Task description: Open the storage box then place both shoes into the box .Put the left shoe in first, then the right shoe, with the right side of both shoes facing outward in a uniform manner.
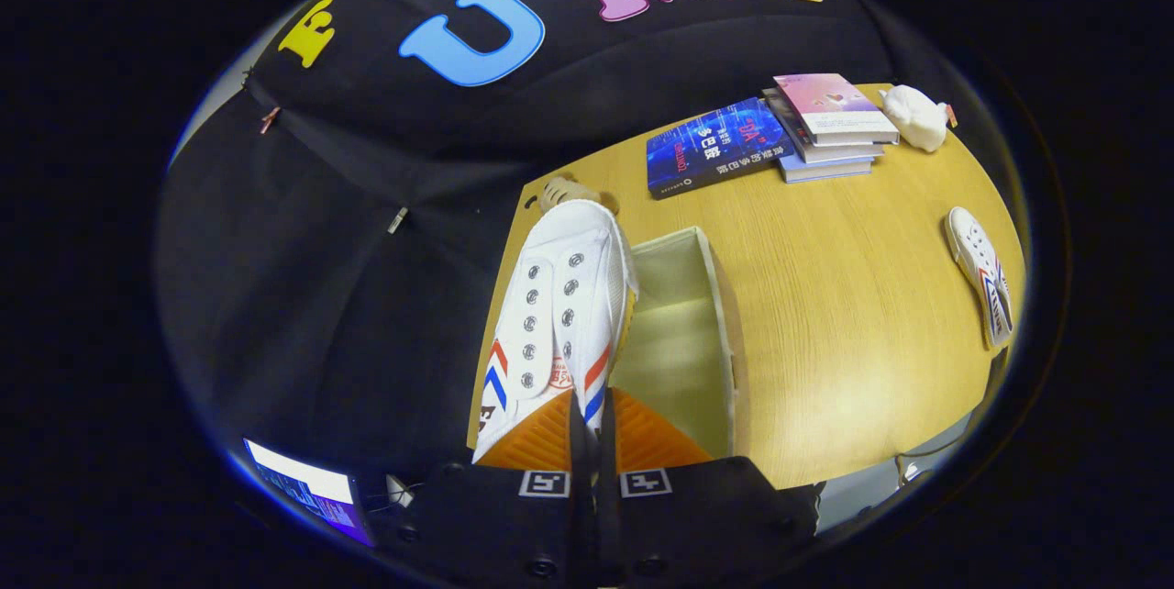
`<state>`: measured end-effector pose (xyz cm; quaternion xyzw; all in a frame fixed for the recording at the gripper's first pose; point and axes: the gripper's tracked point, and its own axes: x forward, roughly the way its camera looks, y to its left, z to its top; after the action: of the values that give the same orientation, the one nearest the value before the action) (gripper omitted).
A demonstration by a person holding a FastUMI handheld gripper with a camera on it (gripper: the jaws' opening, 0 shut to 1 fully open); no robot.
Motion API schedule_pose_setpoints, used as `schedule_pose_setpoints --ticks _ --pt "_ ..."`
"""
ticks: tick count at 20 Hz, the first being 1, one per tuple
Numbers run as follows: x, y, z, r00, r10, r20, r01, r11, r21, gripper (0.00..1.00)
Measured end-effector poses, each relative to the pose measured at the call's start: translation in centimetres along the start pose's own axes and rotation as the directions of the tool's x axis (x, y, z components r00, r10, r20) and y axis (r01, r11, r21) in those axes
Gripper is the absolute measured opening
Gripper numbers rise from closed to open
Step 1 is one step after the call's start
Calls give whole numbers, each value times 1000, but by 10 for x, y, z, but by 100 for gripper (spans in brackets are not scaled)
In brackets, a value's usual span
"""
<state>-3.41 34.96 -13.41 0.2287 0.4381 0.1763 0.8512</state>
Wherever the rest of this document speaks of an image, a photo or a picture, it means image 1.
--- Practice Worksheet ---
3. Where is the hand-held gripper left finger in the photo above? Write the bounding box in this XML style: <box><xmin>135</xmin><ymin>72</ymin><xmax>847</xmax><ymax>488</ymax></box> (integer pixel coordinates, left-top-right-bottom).
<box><xmin>390</xmin><ymin>390</ymin><xmax>599</xmax><ymax>589</ymax></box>

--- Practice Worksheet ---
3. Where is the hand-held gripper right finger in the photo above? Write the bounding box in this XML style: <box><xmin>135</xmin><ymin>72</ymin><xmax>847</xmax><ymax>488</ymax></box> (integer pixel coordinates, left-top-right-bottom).
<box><xmin>598</xmin><ymin>387</ymin><xmax>824</xmax><ymax>589</ymax></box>

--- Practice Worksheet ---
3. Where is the beige fabric storage box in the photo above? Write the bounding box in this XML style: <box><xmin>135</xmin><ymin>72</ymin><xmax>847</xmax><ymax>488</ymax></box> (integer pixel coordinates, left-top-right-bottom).
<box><xmin>605</xmin><ymin>225</ymin><xmax>751</xmax><ymax>461</ymax></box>

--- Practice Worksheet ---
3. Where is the white canvas shoe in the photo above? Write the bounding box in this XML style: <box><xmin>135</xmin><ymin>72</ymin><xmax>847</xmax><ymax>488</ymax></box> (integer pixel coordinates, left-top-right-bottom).
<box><xmin>471</xmin><ymin>199</ymin><xmax>640</xmax><ymax>466</ymax></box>
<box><xmin>945</xmin><ymin>206</ymin><xmax>1014</xmax><ymax>350</ymax></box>

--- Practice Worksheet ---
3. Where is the computer monitor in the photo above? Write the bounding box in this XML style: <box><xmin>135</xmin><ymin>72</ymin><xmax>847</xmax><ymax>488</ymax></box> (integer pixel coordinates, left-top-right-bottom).
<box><xmin>243</xmin><ymin>438</ymin><xmax>377</xmax><ymax>549</ymax></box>

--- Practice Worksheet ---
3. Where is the brown plush dog toy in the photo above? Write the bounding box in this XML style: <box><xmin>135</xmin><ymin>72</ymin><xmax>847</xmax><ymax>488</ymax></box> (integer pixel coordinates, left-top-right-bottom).
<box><xmin>539</xmin><ymin>174</ymin><xmax>620</xmax><ymax>216</ymax></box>

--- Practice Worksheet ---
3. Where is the dark blue book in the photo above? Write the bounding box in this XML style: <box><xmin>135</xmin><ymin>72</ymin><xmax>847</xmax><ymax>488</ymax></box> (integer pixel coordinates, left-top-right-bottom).
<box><xmin>647</xmin><ymin>96</ymin><xmax>795</xmax><ymax>201</ymax></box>

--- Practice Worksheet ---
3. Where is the light blue book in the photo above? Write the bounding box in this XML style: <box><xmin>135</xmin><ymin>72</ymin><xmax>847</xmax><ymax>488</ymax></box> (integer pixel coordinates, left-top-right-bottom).
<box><xmin>778</xmin><ymin>154</ymin><xmax>874</xmax><ymax>184</ymax></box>

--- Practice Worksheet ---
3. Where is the grey book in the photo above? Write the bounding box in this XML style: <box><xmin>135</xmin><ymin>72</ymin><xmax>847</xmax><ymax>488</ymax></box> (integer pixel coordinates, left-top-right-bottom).
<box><xmin>763</xmin><ymin>92</ymin><xmax>887</xmax><ymax>164</ymax></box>

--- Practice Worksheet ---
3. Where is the pink cover book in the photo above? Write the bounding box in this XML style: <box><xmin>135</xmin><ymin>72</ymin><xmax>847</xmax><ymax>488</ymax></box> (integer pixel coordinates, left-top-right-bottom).
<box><xmin>773</xmin><ymin>73</ymin><xmax>900</xmax><ymax>145</ymax></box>

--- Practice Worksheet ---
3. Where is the white plush toy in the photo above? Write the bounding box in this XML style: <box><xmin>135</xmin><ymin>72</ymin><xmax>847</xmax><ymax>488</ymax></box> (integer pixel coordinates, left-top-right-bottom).
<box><xmin>880</xmin><ymin>84</ymin><xmax>952</xmax><ymax>153</ymax></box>

